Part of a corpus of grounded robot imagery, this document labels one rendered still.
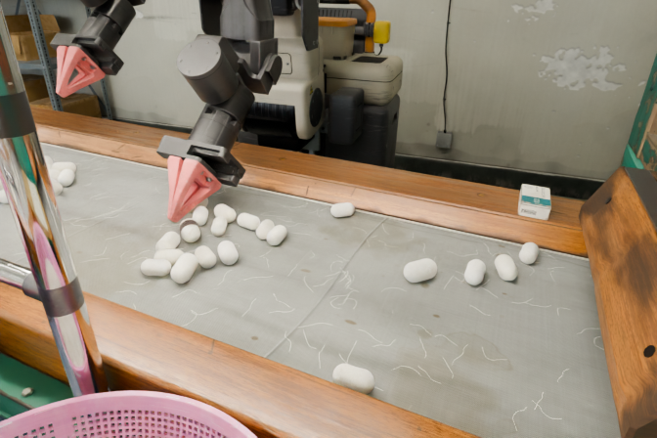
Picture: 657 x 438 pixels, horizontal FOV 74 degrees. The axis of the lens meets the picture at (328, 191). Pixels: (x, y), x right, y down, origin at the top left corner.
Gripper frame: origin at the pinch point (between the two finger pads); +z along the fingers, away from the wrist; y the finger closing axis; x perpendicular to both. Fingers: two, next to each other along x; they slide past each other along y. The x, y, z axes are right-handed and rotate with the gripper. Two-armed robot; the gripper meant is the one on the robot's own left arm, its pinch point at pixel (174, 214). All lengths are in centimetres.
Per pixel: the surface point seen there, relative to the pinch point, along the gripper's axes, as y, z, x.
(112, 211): -10.4, 1.8, 0.8
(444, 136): 2, -120, 170
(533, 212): 41.4, -14.8, 10.4
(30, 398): 5.6, 20.5, -12.4
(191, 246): 4.9, 3.4, -0.7
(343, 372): 29.1, 10.1, -9.3
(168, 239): 3.7, 3.7, -3.6
